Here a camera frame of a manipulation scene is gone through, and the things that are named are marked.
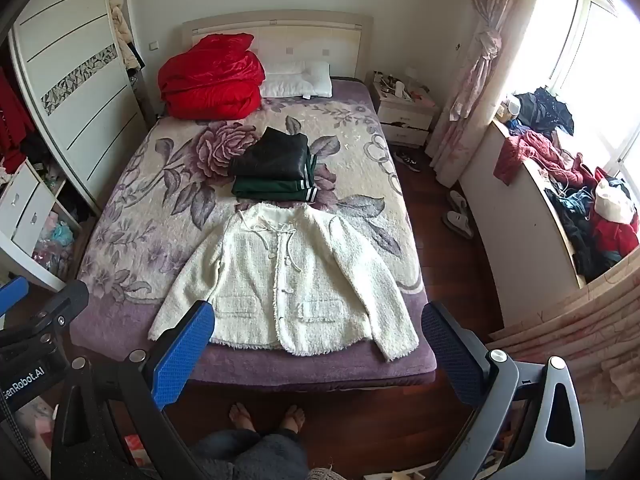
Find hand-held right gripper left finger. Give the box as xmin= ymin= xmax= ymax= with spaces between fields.
xmin=50 ymin=301 xmax=216 ymax=480

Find pink floral loose curtain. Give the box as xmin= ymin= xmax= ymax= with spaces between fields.
xmin=487 ymin=255 xmax=640 ymax=408

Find white fuzzy jacket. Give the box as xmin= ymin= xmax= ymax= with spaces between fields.
xmin=148 ymin=202 xmax=420 ymax=362

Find folded green striped garment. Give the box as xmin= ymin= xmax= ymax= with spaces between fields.
xmin=231 ymin=152 xmax=319 ymax=204

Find folded black jacket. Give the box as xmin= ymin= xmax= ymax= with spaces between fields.
xmin=229 ymin=127 xmax=311 ymax=182

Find hanging beige garment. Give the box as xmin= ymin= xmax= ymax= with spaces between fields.
xmin=109 ymin=0 xmax=145 ymax=75

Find red quilt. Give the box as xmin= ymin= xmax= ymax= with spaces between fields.
xmin=157 ymin=33 xmax=266 ymax=122

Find pink floral tied curtain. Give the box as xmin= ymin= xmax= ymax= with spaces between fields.
xmin=425 ymin=0 xmax=548 ymax=188

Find window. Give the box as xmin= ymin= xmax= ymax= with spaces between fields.
xmin=515 ymin=0 xmax=640 ymax=186

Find person's foot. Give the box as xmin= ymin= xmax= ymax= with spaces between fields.
xmin=228 ymin=402 xmax=257 ymax=434
xmin=278 ymin=404 xmax=306 ymax=435

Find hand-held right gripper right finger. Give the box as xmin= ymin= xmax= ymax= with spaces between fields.
xmin=421 ymin=301 xmax=587 ymax=480

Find white window ledge cabinet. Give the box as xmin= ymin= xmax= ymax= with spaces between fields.
xmin=459 ymin=117 xmax=640 ymax=333

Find person's right foot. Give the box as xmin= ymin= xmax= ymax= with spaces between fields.
xmin=278 ymin=404 xmax=306 ymax=435

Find cream bed headboard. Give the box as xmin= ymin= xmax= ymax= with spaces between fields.
xmin=181 ymin=11 xmax=375 ymax=83

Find floral purple bed blanket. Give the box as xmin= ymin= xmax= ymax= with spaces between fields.
xmin=70 ymin=80 xmax=437 ymax=391

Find person's left foot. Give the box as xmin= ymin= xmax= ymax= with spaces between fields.
xmin=228 ymin=402 xmax=257 ymax=434

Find white nightstand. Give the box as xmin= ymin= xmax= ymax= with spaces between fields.
xmin=367 ymin=69 xmax=441 ymax=149

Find white drawer unit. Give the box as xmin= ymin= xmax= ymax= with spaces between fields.
xmin=0 ymin=159 xmax=85 ymax=292

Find hanging red clothes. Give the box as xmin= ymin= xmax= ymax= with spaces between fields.
xmin=0 ymin=67 xmax=35 ymax=162

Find pile of clothes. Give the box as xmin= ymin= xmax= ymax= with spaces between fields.
xmin=492 ymin=87 xmax=640 ymax=283

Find person's legs in dark trousers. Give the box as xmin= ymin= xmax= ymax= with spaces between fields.
xmin=189 ymin=427 xmax=312 ymax=480

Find white round hat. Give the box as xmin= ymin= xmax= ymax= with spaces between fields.
xmin=594 ymin=178 xmax=637 ymax=224

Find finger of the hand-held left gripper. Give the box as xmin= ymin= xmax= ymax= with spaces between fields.
xmin=0 ymin=276 xmax=30 ymax=317
xmin=20 ymin=280 xmax=90 ymax=356

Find white pillow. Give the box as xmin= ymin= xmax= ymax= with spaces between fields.
xmin=259 ymin=60 xmax=333 ymax=100

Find white wardrobe with drawers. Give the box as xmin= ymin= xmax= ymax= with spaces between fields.
xmin=7 ymin=0 xmax=152 ymax=217

